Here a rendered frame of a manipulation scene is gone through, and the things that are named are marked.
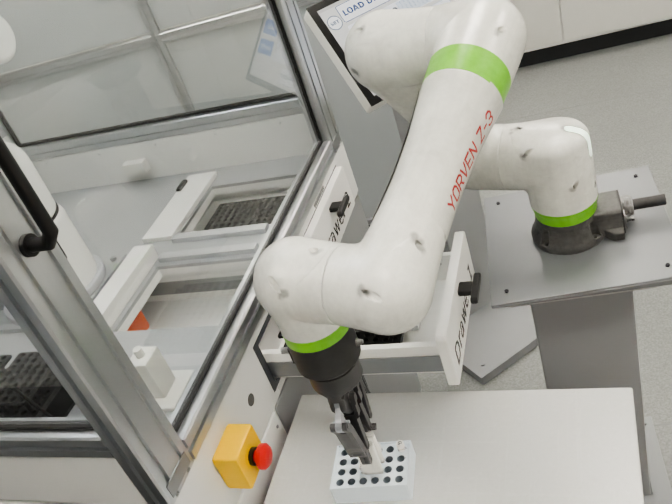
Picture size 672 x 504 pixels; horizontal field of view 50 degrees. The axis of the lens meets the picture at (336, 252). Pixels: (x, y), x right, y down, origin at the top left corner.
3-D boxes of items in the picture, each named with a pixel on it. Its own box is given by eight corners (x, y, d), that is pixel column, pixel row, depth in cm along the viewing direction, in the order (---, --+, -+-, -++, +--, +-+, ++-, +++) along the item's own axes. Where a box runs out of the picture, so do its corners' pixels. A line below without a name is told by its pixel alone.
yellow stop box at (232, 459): (271, 451, 116) (255, 422, 112) (256, 490, 111) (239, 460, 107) (243, 451, 118) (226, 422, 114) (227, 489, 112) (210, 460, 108)
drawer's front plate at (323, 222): (355, 203, 175) (342, 164, 169) (326, 279, 153) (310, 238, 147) (348, 204, 176) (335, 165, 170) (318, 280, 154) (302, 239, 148)
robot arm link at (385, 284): (433, 129, 106) (407, 72, 98) (509, 127, 99) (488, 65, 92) (347, 345, 89) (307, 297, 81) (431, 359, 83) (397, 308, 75)
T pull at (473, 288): (481, 276, 126) (480, 270, 125) (478, 305, 121) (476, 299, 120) (461, 278, 128) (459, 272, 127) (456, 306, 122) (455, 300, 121)
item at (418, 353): (463, 274, 139) (457, 249, 135) (448, 373, 119) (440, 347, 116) (276, 290, 153) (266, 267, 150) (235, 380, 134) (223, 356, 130)
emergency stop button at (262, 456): (277, 453, 113) (268, 437, 111) (269, 475, 110) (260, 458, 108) (260, 453, 114) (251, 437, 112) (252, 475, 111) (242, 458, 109)
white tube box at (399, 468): (416, 454, 117) (410, 439, 115) (412, 499, 110) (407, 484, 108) (343, 459, 121) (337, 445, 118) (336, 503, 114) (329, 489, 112)
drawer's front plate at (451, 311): (475, 274, 140) (464, 229, 134) (459, 387, 118) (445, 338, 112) (466, 275, 141) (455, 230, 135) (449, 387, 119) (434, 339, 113)
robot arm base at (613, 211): (660, 193, 148) (658, 169, 144) (675, 238, 136) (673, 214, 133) (530, 215, 156) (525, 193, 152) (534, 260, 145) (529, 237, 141)
